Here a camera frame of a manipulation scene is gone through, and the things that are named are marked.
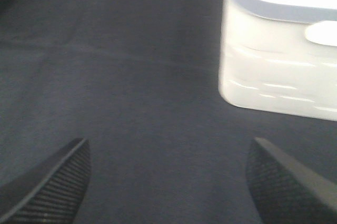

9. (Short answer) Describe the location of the white storage box grey rim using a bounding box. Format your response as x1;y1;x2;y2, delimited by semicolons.
219;0;336;121

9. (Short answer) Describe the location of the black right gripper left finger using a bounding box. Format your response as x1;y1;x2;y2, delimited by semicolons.
1;138;91;223

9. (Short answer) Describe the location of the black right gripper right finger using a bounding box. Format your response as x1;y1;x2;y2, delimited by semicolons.
246;138;336;223

